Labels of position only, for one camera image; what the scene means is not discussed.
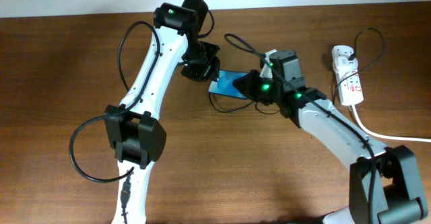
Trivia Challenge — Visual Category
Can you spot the white power strip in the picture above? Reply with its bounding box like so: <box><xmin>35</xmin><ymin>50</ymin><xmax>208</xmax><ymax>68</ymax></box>
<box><xmin>331</xmin><ymin>45</ymin><xmax>364</xmax><ymax>106</ymax></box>

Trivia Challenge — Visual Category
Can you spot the blue screen smartphone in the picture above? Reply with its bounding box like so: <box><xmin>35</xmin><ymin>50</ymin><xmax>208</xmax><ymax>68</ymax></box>
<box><xmin>208</xmin><ymin>70</ymin><xmax>247</xmax><ymax>100</ymax></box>

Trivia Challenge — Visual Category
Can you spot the white USB charger plug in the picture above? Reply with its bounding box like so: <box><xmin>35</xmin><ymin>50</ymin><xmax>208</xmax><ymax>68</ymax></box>
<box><xmin>333</xmin><ymin>56</ymin><xmax>358</xmax><ymax>73</ymax></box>

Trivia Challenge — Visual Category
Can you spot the thin black charging cable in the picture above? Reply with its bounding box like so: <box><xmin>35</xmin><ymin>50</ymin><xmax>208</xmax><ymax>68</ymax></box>
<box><xmin>207</xmin><ymin>28</ymin><xmax>386</xmax><ymax>116</ymax></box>

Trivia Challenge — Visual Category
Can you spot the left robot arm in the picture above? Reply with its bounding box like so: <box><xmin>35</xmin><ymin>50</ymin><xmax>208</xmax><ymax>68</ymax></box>
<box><xmin>104</xmin><ymin>0</ymin><xmax>220</xmax><ymax>223</ymax></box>

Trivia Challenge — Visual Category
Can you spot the thick white power cord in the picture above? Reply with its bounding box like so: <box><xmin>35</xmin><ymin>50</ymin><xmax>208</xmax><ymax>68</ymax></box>
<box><xmin>350</xmin><ymin>104</ymin><xmax>431</xmax><ymax>143</ymax></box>

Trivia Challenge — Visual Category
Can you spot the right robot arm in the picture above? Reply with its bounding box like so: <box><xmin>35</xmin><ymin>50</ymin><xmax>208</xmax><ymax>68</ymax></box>
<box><xmin>232</xmin><ymin>50</ymin><xmax>428</xmax><ymax>224</ymax></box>

